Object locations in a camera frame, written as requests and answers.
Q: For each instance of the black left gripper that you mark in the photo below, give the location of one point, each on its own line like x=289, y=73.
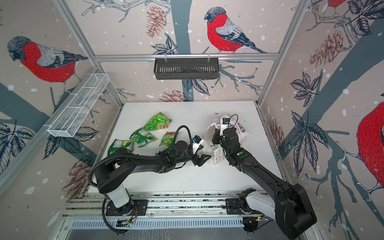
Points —
x=201, y=161

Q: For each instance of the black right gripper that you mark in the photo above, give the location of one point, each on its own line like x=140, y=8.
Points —
x=216, y=140

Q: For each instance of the white patterned paper bag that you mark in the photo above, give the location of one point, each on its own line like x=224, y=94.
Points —
x=219, y=151

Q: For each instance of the green orange snack packet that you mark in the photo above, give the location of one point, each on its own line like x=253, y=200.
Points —
x=142, y=137

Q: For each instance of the green Fox's candy bag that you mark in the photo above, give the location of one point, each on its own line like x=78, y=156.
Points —
x=128, y=145

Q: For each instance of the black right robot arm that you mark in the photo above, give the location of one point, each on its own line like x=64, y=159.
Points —
x=291, y=208

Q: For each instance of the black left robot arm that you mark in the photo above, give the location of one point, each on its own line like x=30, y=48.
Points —
x=108, y=174

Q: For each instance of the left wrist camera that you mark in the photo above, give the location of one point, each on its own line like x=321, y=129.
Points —
x=197, y=143

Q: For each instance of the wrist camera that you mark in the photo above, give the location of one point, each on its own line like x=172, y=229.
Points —
x=224, y=123
x=197, y=143

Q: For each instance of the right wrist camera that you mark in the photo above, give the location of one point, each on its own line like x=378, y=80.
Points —
x=224, y=123

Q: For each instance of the aluminium mounting rail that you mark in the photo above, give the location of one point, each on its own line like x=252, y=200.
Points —
x=167, y=205

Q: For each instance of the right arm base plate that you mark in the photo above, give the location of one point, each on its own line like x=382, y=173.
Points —
x=234, y=207

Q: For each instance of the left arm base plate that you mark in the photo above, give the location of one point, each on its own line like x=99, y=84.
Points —
x=133, y=208

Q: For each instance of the black hanging wire basket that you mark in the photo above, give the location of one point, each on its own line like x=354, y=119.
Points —
x=187, y=69

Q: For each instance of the aluminium frame crossbar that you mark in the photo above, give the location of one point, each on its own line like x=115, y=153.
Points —
x=148, y=58

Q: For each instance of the white mesh wall shelf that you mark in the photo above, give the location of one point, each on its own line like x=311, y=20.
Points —
x=81, y=102

